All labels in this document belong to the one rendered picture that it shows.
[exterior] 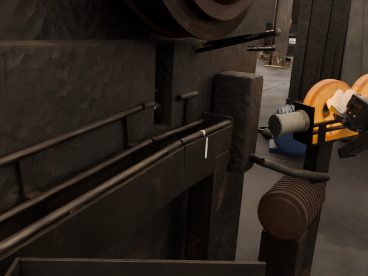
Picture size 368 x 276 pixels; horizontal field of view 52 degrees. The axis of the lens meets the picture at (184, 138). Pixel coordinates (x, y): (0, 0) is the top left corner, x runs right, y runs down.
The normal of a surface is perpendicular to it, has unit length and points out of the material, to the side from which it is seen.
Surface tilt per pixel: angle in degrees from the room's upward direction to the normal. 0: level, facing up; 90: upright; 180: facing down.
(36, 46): 67
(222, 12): 90
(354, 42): 90
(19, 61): 90
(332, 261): 0
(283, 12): 90
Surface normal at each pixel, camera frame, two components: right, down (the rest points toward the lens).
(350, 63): -0.72, 0.17
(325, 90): 0.39, 0.29
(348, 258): 0.05, -0.95
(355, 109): -0.92, 0.07
